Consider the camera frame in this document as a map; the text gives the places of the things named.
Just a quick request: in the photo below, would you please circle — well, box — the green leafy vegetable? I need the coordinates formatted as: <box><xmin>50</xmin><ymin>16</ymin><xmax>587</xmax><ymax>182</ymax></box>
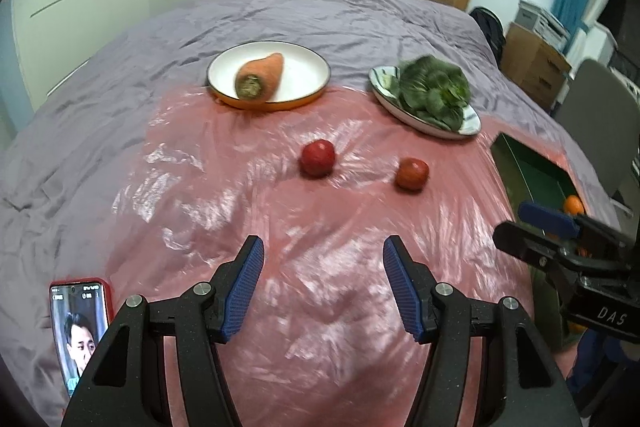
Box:
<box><xmin>395</xmin><ymin>55</ymin><xmax>472</xmax><ymax>130</ymax></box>

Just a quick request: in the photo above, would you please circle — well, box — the white striped plate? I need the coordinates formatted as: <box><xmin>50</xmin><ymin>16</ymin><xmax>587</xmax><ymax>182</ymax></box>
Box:
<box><xmin>368</xmin><ymin>65</ymin><xmax>482</xmax><ymax>140</ymax></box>

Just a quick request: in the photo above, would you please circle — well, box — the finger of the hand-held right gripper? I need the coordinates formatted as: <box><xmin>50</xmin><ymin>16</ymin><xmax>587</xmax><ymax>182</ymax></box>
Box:
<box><xmin>518</xmin><ymin>202</ymin><xmax>640</xmax><ymax>258</ymax></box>
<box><xmin>492</xmin><ymin>221</ymin><xmax>581</xmax><ymax>278</ymax></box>

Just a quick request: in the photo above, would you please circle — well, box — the orange carrot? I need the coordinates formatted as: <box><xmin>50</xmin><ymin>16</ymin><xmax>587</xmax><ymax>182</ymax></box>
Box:
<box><xmin>234</xmin><ymin>52</ymin><xmax>285</xmax><ymax>100</ymax></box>

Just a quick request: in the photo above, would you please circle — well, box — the smartphone in red case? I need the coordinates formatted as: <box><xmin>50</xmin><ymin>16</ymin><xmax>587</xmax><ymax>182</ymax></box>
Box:
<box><xmin>49</xmin><ymin>277</ymin><xmax>112</xmax><ymax>400</ymax></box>

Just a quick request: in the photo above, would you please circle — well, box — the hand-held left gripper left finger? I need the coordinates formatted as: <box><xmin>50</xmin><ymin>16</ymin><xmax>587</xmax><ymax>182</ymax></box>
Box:
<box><xmin>61</xmin><ymin>234</ymin><xmax>265</xmax><ymax>427</ymax></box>

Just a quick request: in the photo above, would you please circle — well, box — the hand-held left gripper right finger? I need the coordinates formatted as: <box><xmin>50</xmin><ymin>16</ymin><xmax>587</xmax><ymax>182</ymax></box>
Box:
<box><xmin>382</xmin><ymin>235</ymin><xmax>583</xmax><ymax>427</ymax></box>

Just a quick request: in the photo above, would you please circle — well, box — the grey printer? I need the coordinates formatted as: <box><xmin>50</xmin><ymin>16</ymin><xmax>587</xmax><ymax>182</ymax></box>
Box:
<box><xmin>515</xmin><ymin>0</ymin><xmax>571</xmax><ymax>50</ymax></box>

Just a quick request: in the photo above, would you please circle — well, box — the small red plum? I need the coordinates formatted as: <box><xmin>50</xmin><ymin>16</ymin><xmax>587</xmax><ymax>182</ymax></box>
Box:
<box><xmin>300</xmin><ymin>139</ymin><xmax>336</xmax><ymax>178</ymax></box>
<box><xmin>395</xmin><ymin>158</ymin><xmax>430</xmax><ymax>192</ymax></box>

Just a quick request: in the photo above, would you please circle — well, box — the white plate with orange rim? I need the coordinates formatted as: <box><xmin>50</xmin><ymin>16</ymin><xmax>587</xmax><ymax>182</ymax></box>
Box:
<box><xmin>207</xmin><ymin>42</ymin><xmax>332</xmax><ymax>110</ymax></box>

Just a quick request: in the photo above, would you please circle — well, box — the black backpack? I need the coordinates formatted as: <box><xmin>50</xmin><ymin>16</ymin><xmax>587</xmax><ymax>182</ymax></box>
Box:
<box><xmin>470</xmin><ymin>7</ymin><xmax>507</xmax><ymax>68</ymax></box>

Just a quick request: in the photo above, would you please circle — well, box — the grey chair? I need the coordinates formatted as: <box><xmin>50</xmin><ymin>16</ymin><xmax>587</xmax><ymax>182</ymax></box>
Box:
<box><xmin>555</xmin><ymin>59</ymin><xmax>640</xmax><ymax>208</ymax></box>

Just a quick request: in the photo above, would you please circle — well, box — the wooden cabinet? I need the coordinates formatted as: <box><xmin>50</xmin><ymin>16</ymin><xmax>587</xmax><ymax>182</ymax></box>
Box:
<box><xmin>501</xmin><ymin>23</ymin><xmax>572</xmax><ymax>110</ymax></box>

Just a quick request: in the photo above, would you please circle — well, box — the green tray box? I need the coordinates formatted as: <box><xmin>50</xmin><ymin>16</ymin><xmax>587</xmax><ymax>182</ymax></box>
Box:
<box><xmin>490</xmin><ymin>133</ymin><xmax>591</xmax><ymax>353</ymax></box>

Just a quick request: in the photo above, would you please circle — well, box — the pink plastic sheet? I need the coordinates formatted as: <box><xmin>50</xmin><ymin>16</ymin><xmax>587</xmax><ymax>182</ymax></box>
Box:
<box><xmin>107</xmin><ymin>82</ymin><xmax>596</xmax><ymax>427</ymax></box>

